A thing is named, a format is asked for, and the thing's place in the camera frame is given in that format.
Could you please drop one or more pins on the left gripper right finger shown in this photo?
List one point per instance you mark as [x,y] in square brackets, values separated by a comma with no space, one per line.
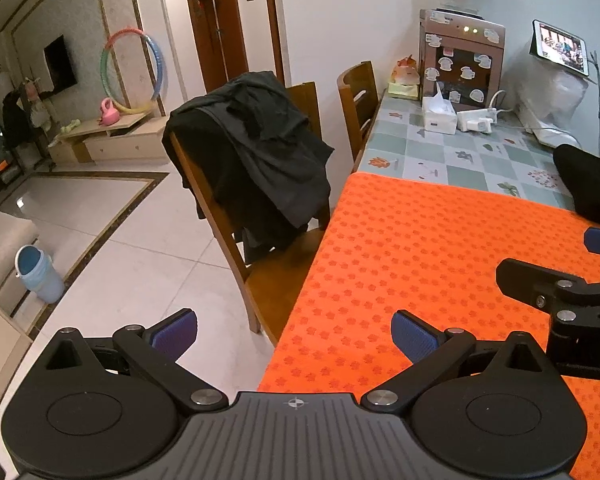
[436,357]

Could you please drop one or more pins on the snack bag on table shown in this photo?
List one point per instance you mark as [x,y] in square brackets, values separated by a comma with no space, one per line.
[404,79]

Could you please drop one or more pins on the far wooden chair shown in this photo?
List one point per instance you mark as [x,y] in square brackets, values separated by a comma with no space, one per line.
[359,101]

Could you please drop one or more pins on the white plastic bag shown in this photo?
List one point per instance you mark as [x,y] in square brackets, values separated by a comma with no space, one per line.
[547,95]

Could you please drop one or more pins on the near wooden chair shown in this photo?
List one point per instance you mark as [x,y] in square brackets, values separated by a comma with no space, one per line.
[271,286]

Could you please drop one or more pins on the tablet on stand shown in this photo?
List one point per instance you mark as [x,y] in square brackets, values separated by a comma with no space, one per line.
[552,44]

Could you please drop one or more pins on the wall television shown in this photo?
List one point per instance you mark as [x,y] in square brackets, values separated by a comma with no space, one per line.
[59,65]

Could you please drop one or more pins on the middle wooden chair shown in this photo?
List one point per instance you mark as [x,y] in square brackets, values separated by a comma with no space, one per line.
[304,96]

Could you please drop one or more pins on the beige sofa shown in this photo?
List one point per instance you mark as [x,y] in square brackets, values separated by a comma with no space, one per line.
[15,232]

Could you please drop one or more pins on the brown water dispenser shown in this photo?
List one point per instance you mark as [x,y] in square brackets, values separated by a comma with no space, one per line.
[461,56]

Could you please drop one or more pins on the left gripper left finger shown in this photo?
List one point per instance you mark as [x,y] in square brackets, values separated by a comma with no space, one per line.
[152,354]

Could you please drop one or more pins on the orange patterned table mat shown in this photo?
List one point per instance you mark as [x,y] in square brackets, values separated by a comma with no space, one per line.
[431,250]

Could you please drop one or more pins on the colourful hula hoop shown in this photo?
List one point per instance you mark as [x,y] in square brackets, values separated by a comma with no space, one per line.
[132,71]

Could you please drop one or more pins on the checkered tablecloth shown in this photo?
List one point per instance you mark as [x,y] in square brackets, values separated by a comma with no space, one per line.
[506,161]

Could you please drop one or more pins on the white tissue box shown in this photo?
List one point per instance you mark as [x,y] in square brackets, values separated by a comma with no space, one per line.
[438,113]

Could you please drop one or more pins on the wooden chair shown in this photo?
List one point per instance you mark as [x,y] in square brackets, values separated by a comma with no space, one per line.
[359,101]
[304,96]
[271,286]

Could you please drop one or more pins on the brown wooden door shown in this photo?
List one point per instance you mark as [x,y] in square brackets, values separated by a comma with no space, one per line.
[219,40]

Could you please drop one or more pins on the beige tv cabinet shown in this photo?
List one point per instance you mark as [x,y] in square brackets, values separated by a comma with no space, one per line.
[132,137]

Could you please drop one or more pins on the pink kettlebell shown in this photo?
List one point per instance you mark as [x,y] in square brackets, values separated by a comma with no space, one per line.
[109,114]

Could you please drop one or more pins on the folded black garment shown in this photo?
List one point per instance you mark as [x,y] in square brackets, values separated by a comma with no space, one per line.
[580,172]

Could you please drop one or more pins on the white power strip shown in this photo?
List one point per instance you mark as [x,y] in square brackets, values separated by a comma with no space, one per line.
[481,120]

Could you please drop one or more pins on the dark clothes on chair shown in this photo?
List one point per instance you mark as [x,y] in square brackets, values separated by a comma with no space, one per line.
[265,166]

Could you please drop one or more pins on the blue white waste bin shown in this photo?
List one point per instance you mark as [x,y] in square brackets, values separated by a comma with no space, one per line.
[37,273]

